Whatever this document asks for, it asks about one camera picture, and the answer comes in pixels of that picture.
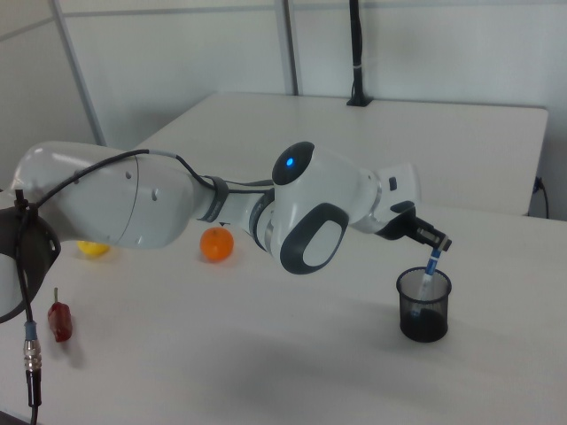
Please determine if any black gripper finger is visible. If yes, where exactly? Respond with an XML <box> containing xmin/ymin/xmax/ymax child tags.
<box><xmin>415</xmin><ymin>226</ymin><xmax>454</xmax><ymax>254</ymax></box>
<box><xmin>412</xmin><ymin>211</ymin><xmax>447</xmax><ymax>238</ymax></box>

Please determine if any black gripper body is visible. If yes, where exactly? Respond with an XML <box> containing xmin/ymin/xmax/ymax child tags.
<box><xmin>377</xmin><ymin>200</ymin><xmax>420</xmax><ymax>241</ymax></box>

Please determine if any blue white marker pen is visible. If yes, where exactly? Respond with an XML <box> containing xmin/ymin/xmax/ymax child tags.
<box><xmin>409</xmin><ymin>248</ymin><xmax>444</xmax><ymax>318</ymax></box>

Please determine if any black mesh pen holder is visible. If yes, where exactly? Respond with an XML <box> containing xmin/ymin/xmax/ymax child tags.
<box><xmin>396</xmin><ymin>265</ymin><xmax>453</xmax><ymax>344</ymax></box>

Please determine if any white background table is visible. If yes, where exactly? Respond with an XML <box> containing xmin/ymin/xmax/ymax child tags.
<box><xmin>132</xmin><ymin>91</ymin><xmax>549</xmax><ymax>218</ymax></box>

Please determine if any black pole with clamp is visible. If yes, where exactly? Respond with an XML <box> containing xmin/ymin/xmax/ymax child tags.
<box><xmin>346</xmin><ymin>0</ymin><xmax>375</xmax><ymax>108</ymax></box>

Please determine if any orange mandarin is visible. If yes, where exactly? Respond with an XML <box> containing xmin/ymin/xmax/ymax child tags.
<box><xmin>199</xmin><ymin>227</ymin><xmax>235</xmax><ymax>264</ymax></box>

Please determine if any yellow lemon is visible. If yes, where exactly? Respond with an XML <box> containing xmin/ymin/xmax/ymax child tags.
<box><xmin>77</xmin><ymin>239</ymin><xmax>111</xmax><ymax>259</ymax></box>

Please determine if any red chili pepper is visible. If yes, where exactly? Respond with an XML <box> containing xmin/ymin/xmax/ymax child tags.
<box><xmin>47</xmin><ymin>287</ymin><xmax>74</xmax><ymax>344</ymax></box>

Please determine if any black hanging cable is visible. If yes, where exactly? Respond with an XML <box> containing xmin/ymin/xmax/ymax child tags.
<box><xmin>533</xmin><ymin>176</ymin><xmax>550</xmax><ymax>219</ymax></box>

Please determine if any black arm cable with connector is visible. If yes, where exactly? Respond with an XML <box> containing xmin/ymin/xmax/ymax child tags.
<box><xmin>12</xmin><ymin>148</ymin><xmax>276</xmax><ymax>425</ymax></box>

